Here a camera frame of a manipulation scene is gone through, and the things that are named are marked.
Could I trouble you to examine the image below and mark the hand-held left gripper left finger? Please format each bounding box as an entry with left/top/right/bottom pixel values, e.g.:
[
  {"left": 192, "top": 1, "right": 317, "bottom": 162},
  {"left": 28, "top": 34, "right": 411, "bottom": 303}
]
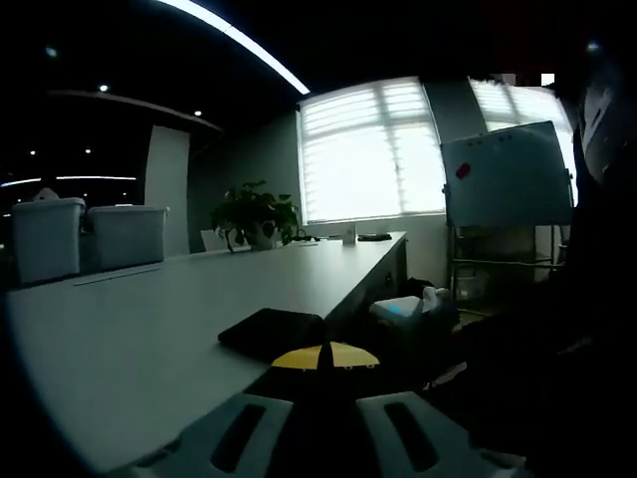
[{"left": 102, "top": 342, "right": 329, "bottom": 478}]

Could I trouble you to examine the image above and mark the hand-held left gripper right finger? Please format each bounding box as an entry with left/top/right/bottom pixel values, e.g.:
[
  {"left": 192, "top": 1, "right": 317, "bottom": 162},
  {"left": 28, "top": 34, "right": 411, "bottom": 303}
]
[{"left": 326, "top": 340, "right": 527, "bottom": 478}]

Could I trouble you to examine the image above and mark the black pad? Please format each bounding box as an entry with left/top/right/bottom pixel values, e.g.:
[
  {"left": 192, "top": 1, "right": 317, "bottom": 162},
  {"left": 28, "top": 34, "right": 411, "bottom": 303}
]
[{"left": 217, "top": 307, "right": 325, "bottom": 362}]

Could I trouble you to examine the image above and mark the white desk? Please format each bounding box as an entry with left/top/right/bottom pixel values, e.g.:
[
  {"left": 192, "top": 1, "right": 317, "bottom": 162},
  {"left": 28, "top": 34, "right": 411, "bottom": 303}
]
[{"left": 4, "top": 230, "right": 408, "bottom": 474}]

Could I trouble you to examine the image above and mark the black backpack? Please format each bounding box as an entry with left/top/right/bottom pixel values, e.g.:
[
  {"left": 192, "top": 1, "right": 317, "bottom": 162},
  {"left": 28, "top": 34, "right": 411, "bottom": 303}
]
[{"left": 405, "top": 277, "right": 437, "bottom": 300}]

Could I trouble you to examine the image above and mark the clear storage box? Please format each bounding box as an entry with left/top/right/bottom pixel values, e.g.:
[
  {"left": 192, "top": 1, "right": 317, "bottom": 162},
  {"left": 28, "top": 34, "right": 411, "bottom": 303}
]
[{"left": 455, "top": 275, "right": 488, "bottom": 303}]

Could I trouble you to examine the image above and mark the person's black clothing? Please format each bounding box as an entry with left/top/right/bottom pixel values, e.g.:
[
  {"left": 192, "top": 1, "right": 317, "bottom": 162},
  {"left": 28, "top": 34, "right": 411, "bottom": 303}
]
[{"left": 447, "top": 74, "right": 637, "bottom": 478}]

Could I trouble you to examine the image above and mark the wide window blind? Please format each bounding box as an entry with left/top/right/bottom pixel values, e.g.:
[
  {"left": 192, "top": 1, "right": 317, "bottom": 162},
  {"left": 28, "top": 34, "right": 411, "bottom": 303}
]
[{"left": 297, "top": 75, "right": 448, "bottom": 224}]

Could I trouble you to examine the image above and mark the whiteboard on stand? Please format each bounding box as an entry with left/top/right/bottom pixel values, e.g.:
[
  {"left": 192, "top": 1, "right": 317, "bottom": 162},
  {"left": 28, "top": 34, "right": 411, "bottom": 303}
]
[{"left": 440, "top": 120, "right": 574, "bottom": 310}]

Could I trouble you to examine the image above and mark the potted green plant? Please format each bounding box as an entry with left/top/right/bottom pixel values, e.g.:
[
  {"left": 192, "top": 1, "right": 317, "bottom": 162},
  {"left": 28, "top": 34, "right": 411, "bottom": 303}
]
[{"left": 211, "top": 179, "right": 302, "bottom": 253}]

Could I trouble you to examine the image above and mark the white chair back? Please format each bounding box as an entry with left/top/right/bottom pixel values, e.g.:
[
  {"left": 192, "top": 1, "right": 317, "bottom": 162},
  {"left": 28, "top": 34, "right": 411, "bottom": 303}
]
[{"left": 200, "top": 228, "right": 235, "bottom": 253}]

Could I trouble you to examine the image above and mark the white storage bin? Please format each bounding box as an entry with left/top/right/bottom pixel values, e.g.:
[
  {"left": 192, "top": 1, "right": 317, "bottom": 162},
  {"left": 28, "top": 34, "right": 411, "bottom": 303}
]
[
  {"left": 87, "top": 205, "right": 170, "bottom": 273},
  {"left": 10, "top": 197, "right": 87, "bottom": 286}
]

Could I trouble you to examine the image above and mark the narrow window blind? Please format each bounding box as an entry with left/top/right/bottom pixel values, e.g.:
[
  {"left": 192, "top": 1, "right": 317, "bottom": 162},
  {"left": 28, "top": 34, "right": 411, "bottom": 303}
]
[{"left": 467, "top": 74, "right": 581, "bottom": 205}]

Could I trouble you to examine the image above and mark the white square pillar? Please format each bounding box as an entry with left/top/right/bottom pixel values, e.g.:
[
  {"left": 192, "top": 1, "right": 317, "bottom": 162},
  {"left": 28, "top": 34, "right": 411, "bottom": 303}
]
[{"left": 143, "top": 123, "right": 191, "bottom": 256}]

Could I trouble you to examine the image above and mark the grey chest-worn device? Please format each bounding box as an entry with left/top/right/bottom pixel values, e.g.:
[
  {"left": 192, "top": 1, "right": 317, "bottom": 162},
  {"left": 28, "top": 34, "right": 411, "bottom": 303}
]
[{"left": 576, "top": 82, "right": 626, "bottom": 183}]

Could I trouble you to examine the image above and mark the curved ceiling light strip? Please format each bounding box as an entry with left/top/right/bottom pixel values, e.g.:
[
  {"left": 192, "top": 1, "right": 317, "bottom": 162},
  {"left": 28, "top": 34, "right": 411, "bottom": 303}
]
[{"left": 154, "top": 0, "right": 313, "bottom": 95}]

